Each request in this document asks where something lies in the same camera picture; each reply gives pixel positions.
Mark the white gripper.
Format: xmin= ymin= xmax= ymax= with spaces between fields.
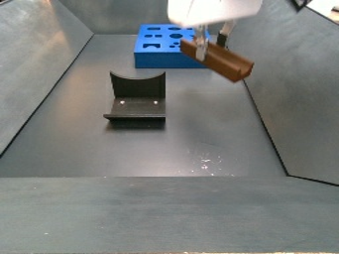
xmin=167 ymin=0 xmax=261 ymax=62

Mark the brown arch block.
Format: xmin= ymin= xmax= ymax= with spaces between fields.
xmin=180 ymin=40 xmax=255 ymax=82

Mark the blue foam shape board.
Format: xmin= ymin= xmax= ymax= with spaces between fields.
xmin=133 ymin=24 xmax=204 ymax=68

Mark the dark grey cradle fixture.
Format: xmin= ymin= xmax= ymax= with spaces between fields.
xmin=103 ymin=72 xmax=165 ymax=121

